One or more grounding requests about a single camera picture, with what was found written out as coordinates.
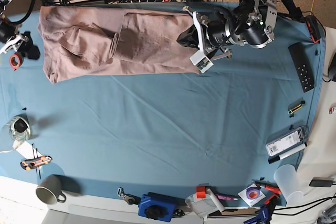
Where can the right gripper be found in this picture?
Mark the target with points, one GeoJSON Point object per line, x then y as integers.
{"type": "Point", "coordinates": [23, 43]}

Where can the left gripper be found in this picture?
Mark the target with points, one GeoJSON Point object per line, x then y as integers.
{"type": "Point", "coordinates": [210, 34]}

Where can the pink T-shirt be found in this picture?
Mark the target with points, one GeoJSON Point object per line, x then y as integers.
{"type": "Point", "coordinates": [91, 41]}

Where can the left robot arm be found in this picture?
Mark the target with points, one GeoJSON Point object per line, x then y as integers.
{"type": "Point", "coordinates": [251, 23]}

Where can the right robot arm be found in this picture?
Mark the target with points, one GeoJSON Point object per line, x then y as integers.
{"type": "Point", "coordinates": [19, 22]}

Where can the red tape roll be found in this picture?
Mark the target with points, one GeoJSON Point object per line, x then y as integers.
{"type": "Point", "coordinates": [15, 61]}

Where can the clear glass jar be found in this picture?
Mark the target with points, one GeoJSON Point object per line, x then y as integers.
{"type": "Point", "coordinates": [18, 129]}

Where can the blue table cloth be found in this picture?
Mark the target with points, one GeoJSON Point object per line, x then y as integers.
{"type": "Point", "coordinates": [163, 133]}

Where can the blue bar clamp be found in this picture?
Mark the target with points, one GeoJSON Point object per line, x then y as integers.
{"type": "Point", "coordinates": [294, 12]}

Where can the black remote control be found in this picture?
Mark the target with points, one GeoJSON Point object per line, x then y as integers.
{"type": "Point", "coordinates": [302, 66]}

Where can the orange utility knife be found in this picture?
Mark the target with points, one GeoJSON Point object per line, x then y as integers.
{"type": "Point", "coordinates": [28, 164]}

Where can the orange black clamp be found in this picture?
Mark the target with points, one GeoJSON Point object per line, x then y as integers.
{"type": "Point", "coordinates": [313, 28]}

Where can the clear plastic case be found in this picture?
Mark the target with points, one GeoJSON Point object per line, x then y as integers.
{"type": "Point", "coordinates": [287, 141]}

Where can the grey ceramic mug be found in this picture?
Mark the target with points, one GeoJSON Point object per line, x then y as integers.
{"type": "Point", "coordinates": [49, 191]}

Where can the white marker pen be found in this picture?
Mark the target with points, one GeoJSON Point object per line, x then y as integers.
{"type": "Point", "coordinates": [287, 153]}

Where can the red cube block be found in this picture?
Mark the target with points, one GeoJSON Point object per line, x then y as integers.
{"type": "Point", "coordinates": [200, 192]}

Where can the white paper roll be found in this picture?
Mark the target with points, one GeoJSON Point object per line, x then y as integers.
{"type": "Point", "coordinates": [215, 200]}

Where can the purple pen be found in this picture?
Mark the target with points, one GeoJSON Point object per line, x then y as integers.
{"type": "Point", "coordinates": [226, 197]}

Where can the translucent plastic cup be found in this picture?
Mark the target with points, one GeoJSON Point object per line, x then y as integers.
{"type": "Point", "coordinates": [287, 181]}

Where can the blue plastic box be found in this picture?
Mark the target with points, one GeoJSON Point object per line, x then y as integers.
{"type": "Point", "coordinates": [157, 207]}

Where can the silver carabiner keyring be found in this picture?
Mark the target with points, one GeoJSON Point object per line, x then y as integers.
{"type": "Point", "coordinates": [129, 199]}

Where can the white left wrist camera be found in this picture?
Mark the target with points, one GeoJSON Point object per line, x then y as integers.
{"type": "Point", "coordinates": [201, 61]}

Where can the black cable ties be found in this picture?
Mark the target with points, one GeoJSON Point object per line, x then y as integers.
{"type": "Point", "coordinates": [35, 156]}

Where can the red handled pliers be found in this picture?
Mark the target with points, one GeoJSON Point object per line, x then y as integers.
{"type": "Point", "coordinates": [268, 187]}

